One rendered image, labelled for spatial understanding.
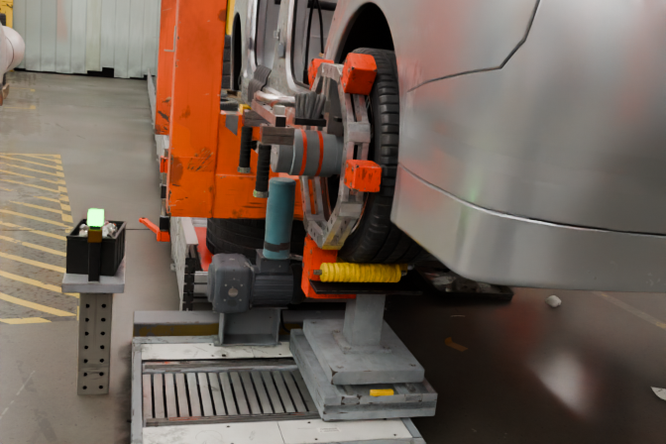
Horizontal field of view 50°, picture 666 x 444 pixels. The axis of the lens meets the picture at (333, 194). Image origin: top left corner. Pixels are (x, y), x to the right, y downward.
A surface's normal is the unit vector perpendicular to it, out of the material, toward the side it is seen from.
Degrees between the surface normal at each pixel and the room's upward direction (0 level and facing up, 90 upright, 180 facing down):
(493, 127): 91
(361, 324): 90
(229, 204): 90
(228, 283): 90
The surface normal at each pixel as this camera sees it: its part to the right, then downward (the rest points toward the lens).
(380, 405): 0.26, 0.23
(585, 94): -0.43, 0.15
